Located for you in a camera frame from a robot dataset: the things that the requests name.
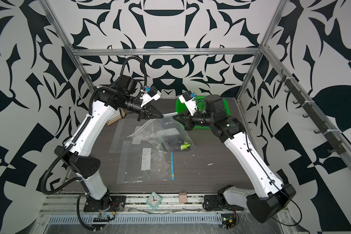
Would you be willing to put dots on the black eggplant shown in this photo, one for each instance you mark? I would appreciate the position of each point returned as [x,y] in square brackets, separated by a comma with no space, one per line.
[180,146]

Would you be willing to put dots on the black wall hook rail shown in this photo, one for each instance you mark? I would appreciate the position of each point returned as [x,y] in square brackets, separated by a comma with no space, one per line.
[324,126]

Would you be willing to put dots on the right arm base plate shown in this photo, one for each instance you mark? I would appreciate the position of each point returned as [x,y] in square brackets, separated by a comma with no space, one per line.
[218,203]

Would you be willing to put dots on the gold framed plant picture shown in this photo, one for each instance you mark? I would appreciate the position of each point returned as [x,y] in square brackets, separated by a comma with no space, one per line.
[115,116]

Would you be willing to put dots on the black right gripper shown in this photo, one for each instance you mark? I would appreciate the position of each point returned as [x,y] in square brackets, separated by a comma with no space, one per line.
[187,120]

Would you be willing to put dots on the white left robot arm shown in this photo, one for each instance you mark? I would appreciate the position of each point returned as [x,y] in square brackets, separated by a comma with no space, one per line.
[77,151]

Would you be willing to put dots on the green plastic basket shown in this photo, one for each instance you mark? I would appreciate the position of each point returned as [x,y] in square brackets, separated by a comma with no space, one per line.
[180,107]

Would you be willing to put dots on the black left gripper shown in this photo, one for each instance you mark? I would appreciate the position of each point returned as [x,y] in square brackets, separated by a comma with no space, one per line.
[146,113]

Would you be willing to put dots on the white perforated cable duct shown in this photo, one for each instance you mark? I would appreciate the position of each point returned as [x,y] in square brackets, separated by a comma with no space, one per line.
[199,218]

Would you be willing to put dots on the mint square clock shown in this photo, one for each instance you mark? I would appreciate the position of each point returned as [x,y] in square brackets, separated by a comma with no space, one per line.
[154,200]

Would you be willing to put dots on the small pink block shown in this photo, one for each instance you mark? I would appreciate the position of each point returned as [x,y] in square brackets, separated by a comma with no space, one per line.
[183,197]

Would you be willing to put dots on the near clear zip-top bag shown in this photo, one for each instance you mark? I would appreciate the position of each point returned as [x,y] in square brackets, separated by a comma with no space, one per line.
[141,162]

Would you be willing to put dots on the small green circuit board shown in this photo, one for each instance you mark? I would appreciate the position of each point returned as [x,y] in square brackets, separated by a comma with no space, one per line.
[107,217]

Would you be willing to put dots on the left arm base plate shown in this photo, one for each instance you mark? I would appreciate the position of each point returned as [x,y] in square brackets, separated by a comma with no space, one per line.
[112,203]

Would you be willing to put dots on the far clear zip-top bag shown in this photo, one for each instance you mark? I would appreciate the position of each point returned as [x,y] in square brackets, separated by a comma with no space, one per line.
[124,130]

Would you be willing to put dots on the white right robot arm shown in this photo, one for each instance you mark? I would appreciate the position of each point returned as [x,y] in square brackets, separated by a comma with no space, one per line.
[269,194]

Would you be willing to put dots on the lifted clear zip-top bag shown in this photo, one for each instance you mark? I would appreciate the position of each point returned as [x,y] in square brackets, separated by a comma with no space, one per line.
[157,131]

